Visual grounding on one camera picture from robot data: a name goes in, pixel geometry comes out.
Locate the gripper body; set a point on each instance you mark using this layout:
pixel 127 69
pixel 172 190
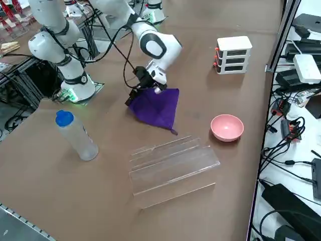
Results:
pixel 144 79

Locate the purple cloth towel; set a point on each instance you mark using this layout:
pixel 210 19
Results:
pixel 155 110

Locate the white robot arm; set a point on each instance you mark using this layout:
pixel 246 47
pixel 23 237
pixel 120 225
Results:
pixel 155 12
pixel 50 15

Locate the clear acrylic stepped rack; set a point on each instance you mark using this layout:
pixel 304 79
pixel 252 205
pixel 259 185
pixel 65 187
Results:
pixel 173 170

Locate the clear bottle with blue cap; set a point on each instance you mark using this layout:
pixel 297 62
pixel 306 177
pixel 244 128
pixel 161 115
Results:
pixel 77 138

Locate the white mini drawer box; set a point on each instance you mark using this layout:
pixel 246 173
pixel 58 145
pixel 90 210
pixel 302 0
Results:
pixel 234 56

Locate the pink bowl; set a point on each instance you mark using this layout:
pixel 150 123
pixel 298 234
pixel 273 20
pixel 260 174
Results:
pixel 227 128

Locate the wooden block stack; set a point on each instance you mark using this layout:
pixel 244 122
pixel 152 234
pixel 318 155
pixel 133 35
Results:
pixel 10 47

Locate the black and orange plug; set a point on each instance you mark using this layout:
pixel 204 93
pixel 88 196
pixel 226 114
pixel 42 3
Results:
pixel 282 108

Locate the black power brick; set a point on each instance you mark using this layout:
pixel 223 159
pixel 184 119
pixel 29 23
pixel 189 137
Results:
pixel 291 80

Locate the white rectangular power box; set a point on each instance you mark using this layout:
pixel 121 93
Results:
pixel 307 67

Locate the large black flat device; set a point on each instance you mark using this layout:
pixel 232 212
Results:
pixel 293 211

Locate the black usb hub box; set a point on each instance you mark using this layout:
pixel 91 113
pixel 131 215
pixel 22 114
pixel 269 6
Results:
pixel 316 178

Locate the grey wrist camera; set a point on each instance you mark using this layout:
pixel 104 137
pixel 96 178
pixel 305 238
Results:
pixel 157 91

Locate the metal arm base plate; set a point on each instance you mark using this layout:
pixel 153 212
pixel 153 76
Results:
pixel 99 88

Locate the aluminium frame post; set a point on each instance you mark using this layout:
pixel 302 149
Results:
pixel 283 32

